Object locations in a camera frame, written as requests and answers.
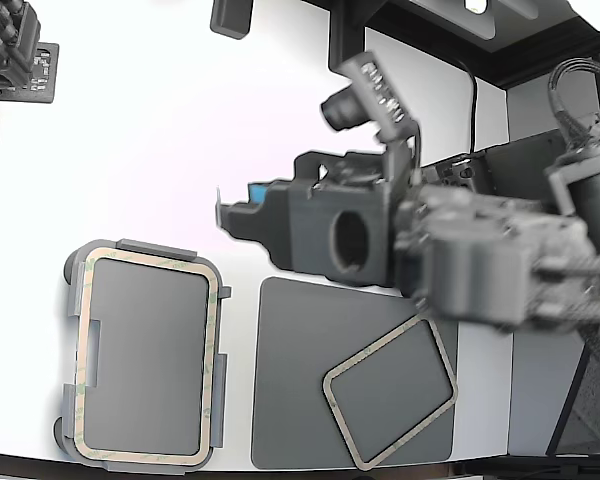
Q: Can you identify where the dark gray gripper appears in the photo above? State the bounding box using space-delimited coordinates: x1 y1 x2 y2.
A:
214 149 399 289

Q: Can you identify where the thin tan rectangular frame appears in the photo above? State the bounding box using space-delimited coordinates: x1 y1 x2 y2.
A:
321 314 460 472
73 246 223 463

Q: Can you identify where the black six-joint robot arm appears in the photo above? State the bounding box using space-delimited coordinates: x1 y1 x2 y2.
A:
394 114 600 337

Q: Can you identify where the gray rectangular holder plate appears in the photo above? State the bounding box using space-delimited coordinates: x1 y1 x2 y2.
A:
53 238 233 476

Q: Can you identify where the gray flat mat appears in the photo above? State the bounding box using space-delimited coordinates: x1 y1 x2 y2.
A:
251 276 460 471

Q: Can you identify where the dark gray rounded block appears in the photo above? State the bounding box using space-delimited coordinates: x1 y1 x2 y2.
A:
209 0 255 40

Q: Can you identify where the black circuit board module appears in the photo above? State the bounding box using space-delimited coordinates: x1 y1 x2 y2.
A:
28 42 61 106

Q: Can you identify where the black idle robot assembly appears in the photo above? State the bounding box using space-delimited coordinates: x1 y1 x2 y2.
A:
0 0 42 150

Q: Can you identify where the black framed shelf structure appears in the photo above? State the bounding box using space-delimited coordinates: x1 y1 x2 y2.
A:
364 0 600 92

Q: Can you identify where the black slanted support bar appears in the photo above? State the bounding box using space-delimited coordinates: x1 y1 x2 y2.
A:
546 343 595 457

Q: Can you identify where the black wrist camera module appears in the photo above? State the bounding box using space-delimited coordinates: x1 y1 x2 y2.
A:
321 49 424 151

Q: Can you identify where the black rectangular post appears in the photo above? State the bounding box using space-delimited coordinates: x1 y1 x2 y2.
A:
327 0 367 74

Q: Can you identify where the thin black cable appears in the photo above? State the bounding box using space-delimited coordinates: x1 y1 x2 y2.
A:
456 58 480 154

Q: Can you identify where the black braided cable bundle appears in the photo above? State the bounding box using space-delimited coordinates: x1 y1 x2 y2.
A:
529 56 600 364

